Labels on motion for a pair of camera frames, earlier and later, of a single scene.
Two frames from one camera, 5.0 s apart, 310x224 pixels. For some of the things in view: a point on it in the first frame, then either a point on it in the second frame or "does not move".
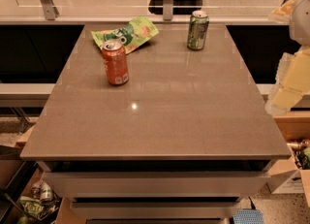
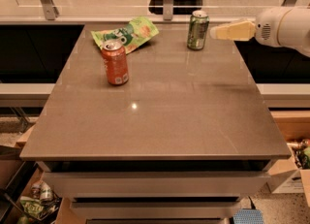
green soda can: [197, 30] does not move
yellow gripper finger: [293, 82] -> [241, 30]
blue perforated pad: [248, 216] does not move
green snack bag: [136, 32] does not move
